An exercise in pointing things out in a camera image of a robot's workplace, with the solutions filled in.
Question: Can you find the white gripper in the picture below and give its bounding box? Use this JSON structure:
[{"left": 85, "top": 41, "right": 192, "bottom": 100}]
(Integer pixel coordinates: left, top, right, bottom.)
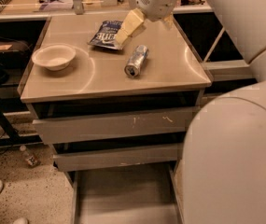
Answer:
[{"left": 115, "top": 0, "right": 177, "bottom": 48}]

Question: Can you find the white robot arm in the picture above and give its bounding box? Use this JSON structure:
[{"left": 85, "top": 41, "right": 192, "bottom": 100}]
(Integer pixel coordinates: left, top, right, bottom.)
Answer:
[{"left": 180, "top": 0, "right": 266, "bottom": 224}]

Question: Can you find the plastic bottle on floor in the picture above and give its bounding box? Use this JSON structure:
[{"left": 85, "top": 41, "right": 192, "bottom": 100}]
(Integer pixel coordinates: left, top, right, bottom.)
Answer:
[{"left": 20, "top": 145, "right": 40, "bottom": 167}]

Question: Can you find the grey drawer cabinet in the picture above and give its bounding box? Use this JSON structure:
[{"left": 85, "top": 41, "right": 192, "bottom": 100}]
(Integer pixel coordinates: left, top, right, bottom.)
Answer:
[{"left": 17, "top": 10, "right": 213, "bottom": 224}]

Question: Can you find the black bag on shelf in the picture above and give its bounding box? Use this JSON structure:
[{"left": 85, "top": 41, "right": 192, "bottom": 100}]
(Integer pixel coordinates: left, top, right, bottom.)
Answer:
[{"left": 0, "top": 40, "right": 31, "bottom": 69}]

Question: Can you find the grey middle drawer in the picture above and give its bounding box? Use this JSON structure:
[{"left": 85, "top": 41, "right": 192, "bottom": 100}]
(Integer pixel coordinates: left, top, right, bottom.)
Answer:
[{"left": 53, "top": 143, "right": 182, "bottom": 172}]

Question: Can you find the white bowl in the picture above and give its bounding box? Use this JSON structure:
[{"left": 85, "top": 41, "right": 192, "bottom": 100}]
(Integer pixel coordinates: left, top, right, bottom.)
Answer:
[{"left": 32, "top": 44, "right": 76, "bottom": 71}]

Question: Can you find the silver redbull can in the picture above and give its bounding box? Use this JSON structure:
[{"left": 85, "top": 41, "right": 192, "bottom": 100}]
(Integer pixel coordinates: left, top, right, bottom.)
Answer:
[{"left": 124, "top": 45, "right": 149, "bottom": 78}]

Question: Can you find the grey open bottom drawer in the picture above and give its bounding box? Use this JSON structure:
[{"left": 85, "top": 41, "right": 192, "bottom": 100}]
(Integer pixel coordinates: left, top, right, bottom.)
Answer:
[{"left": 71, "top": 163, "right": 183, "bottom": 224}]

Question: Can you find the black stand leg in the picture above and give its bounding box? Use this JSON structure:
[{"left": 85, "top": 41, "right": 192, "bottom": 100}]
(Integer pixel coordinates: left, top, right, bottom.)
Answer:
[{"left": 0, "top": 98, "right": 41, "bottom": 147}]

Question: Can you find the blue chip bag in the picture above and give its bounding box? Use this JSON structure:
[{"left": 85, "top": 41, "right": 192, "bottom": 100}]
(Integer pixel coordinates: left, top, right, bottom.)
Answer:
[{"left": 89, "top": 21, "right": 122, "bottom": 50}]

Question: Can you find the grey top drawer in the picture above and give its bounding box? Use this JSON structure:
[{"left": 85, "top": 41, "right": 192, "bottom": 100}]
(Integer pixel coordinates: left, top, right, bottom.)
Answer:
[{"left": 33, "top": 106, "right": 199, "bottom": 145}]

